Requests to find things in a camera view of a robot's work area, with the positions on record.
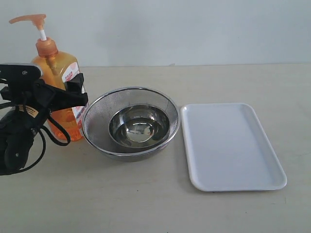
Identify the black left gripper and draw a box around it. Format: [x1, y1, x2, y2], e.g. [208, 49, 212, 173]
[0, 73, 88, 126]

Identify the orange dish soap pump bottle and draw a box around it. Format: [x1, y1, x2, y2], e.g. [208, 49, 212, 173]
[9, 14, 85, 141]

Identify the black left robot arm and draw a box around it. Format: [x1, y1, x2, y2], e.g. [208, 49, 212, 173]
[0, 73, 88, 175]

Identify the small stainless steel bowl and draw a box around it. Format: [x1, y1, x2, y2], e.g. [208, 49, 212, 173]
[109, 104, 170, 150]

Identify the steel mesh colander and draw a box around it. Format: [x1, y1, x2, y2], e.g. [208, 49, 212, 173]
[82, 86, 181, 162]

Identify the white rectangular plastic tray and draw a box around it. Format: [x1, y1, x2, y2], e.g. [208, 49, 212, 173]
[180, 103, 287, 192]

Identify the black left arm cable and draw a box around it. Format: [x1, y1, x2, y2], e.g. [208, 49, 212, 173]
[0, 80, 71, 176]

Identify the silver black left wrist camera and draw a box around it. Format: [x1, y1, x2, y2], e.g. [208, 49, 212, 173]
[0, 63, 43, 85]

